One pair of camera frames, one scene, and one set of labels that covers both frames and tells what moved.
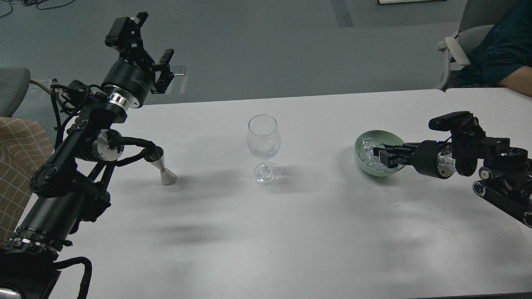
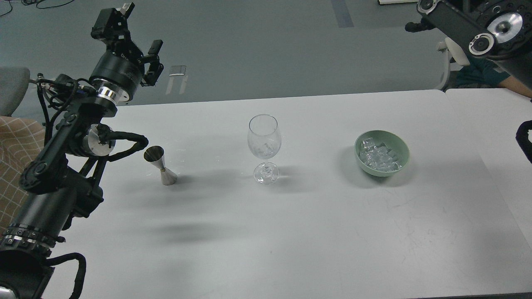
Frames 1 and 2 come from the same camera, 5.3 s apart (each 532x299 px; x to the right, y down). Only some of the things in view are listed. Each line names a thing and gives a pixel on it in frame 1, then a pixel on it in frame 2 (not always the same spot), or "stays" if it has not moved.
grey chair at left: x=14 y=82 stays
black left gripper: x=131 y=76 → x=120 y=72
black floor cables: x=28 y=3 stays
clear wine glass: x=264 y=140 stays
